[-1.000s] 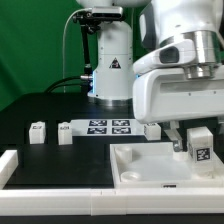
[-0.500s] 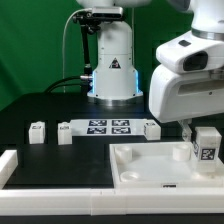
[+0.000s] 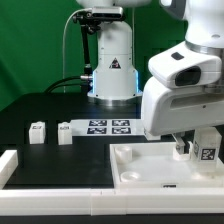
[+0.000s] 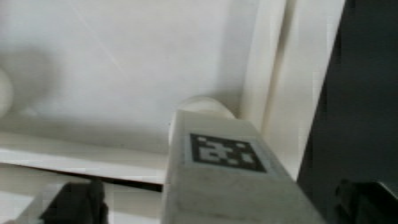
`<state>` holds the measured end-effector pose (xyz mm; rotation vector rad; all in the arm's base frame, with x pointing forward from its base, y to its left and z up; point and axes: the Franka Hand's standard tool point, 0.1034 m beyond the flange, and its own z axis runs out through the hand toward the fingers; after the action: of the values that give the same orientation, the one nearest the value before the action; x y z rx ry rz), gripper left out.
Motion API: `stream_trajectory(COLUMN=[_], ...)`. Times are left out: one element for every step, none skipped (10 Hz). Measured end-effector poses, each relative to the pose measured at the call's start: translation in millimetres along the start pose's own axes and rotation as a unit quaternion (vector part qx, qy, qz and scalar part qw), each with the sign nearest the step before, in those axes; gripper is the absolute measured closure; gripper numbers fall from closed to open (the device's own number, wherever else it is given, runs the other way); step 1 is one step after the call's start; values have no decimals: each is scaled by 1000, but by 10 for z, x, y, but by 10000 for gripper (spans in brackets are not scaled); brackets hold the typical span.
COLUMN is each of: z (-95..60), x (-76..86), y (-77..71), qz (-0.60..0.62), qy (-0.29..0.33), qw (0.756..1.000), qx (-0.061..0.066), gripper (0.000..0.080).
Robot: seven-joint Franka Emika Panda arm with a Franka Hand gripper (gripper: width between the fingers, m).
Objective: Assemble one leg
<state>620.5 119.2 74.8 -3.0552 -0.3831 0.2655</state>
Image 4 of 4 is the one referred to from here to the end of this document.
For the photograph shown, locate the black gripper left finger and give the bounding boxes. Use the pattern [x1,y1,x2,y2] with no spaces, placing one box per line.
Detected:
[17,179,113,224]

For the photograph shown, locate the white square tabletop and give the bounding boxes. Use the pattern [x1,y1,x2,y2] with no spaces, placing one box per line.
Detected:
[0,0,349,183]

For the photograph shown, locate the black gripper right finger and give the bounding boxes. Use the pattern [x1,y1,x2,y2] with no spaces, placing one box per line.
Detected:
[335,179,398,224]

